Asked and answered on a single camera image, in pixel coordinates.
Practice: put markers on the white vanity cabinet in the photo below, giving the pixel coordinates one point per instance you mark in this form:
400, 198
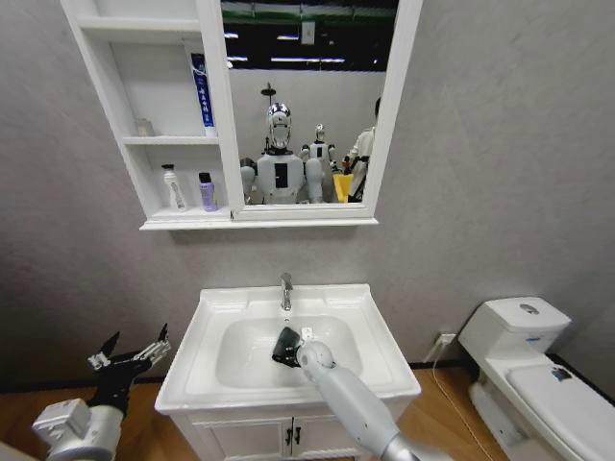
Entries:
240, 437

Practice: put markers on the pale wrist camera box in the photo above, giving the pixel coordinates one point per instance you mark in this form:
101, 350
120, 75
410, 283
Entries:
307, 331

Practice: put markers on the purple bottle black cap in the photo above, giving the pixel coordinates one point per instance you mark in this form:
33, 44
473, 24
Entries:
209, 194

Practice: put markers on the cabinet mirror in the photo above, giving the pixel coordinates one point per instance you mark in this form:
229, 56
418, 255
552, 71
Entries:
312, 96

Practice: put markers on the small clear glass cup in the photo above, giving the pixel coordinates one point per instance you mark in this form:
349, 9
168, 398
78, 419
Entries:
145, 128

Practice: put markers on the blue white toothpaste tube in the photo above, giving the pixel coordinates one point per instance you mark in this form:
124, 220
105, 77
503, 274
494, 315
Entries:
203, 96

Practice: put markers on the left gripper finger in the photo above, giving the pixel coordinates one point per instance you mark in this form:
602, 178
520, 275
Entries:
154, 346
108, 349

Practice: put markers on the white bottle black cap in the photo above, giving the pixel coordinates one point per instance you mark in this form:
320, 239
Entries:
174, 189

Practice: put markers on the white wall cabinet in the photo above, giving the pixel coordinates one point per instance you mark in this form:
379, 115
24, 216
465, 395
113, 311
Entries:
144, 72

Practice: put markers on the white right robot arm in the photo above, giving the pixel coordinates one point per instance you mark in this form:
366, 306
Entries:
351, 403

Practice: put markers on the white toilet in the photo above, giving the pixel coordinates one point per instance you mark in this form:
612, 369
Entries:
523, 374

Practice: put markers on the white ceramic washbasin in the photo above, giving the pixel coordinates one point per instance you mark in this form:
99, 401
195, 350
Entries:
240, 365

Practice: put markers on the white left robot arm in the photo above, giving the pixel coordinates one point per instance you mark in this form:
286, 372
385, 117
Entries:
72, 427

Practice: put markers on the white wall socket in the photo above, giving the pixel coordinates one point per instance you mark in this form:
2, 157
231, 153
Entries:
446, 339

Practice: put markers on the chrome faucet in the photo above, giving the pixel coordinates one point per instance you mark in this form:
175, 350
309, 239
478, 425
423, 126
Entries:
286, 288

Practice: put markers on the chrome toilet flush button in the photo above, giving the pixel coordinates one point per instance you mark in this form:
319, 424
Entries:
529, 308

